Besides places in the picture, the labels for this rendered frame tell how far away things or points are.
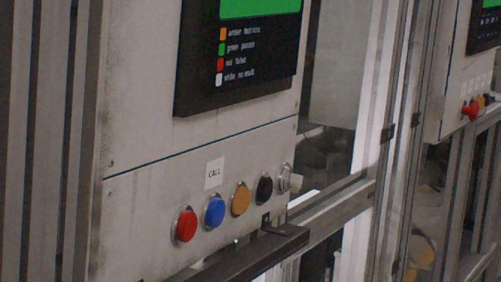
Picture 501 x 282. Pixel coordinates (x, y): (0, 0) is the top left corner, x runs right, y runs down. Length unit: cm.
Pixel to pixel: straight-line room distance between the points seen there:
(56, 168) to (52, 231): 5
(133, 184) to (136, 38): 13
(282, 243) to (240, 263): 9
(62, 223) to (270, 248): 34
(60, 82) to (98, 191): 11
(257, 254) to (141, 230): 20
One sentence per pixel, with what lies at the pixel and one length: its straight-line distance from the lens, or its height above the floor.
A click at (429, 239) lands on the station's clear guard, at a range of 212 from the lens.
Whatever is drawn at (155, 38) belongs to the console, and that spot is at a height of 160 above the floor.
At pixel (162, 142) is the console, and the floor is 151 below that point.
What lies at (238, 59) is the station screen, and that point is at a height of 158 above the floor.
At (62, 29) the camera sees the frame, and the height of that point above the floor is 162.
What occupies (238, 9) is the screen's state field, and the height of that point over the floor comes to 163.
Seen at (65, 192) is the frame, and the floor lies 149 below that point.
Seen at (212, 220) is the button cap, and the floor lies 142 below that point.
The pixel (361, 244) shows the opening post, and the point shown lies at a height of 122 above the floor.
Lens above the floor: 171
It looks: 12 degrees down
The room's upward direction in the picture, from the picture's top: 6 degrees clockwise
